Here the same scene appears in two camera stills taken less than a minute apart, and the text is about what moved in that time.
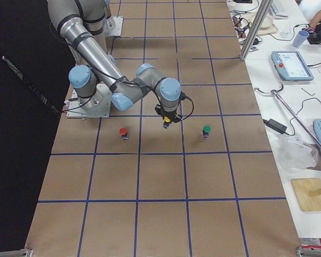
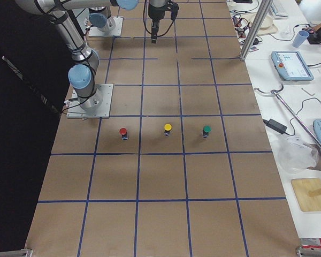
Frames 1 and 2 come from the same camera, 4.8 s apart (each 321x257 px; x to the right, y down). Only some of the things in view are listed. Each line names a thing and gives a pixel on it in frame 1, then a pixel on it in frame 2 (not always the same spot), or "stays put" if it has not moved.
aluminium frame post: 264,9 stays put
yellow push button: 167,121 to 167,127
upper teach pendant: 291,66 stays put
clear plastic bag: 293,155 stays put
